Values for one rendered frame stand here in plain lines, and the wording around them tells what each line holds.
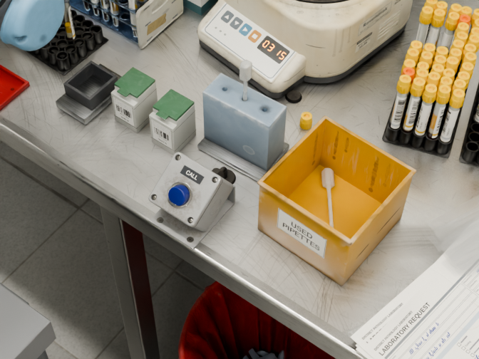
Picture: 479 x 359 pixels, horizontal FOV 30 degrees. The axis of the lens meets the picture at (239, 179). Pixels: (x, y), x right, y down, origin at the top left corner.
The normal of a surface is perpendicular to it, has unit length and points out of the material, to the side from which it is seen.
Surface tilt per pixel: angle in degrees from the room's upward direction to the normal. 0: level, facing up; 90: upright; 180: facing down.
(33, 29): 89
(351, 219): 0
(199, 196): 30
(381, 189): 90
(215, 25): 25
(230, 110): 90
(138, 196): 0
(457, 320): 0
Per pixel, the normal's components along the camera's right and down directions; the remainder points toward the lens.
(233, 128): -0.57, 0.66
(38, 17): 0.81, 0.47
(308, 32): -0.36, 0.75
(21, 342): 0.00, -0.61
